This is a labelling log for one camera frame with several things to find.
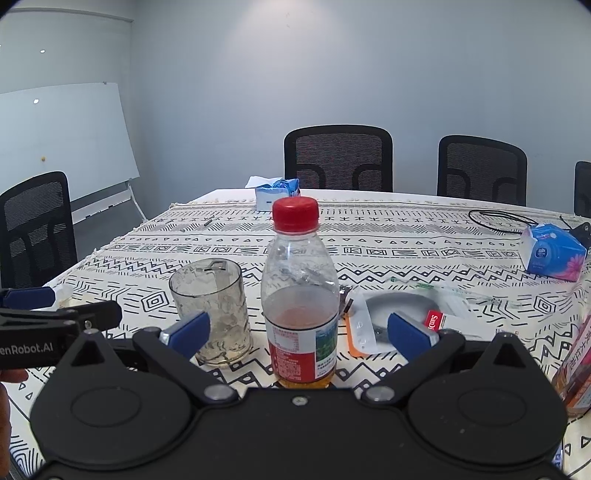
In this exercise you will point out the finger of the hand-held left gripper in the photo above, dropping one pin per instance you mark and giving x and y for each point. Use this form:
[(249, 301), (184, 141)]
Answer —
[(99, 314), (27, 297)]

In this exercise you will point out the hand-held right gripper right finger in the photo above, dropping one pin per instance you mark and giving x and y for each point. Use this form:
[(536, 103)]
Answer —
[(408, 334)]

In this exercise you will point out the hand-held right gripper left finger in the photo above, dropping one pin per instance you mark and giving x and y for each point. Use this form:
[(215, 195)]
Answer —
[(187, 334)]

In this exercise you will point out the clear glass cup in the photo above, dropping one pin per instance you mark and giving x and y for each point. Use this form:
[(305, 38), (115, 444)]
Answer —
[(217, 300)]

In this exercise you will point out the person's left hand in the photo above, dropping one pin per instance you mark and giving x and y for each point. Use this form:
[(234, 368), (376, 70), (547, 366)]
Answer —
[(13, 375)]

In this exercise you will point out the red memory card package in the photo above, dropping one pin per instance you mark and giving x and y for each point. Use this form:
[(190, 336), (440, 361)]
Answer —
[(436, 321)]

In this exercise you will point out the clear package with orange card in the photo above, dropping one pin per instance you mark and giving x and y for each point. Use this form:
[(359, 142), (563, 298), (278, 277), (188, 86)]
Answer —
[(364, 330)]

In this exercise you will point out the clear plastic wrapper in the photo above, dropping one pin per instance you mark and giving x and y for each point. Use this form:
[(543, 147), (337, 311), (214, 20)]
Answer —
[(461, 293)]

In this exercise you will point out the black mesh office chair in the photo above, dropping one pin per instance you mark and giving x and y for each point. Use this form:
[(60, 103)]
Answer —
[(339, 157), (482, 168), (583, 189), (37, 221)]

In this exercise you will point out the patterned white tablecloth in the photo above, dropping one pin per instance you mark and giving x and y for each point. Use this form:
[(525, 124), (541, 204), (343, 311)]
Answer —
[(415, 242)]

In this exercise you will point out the whiteboard on stand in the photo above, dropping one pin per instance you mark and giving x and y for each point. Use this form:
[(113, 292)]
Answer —
[(64, 138)]

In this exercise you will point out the blue floral tissue pack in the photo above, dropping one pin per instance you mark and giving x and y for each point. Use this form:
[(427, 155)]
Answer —
[(551, 254)]

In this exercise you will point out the orange pink carton box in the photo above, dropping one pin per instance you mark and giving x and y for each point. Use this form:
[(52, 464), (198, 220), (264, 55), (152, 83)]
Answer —
[(577, 364)]

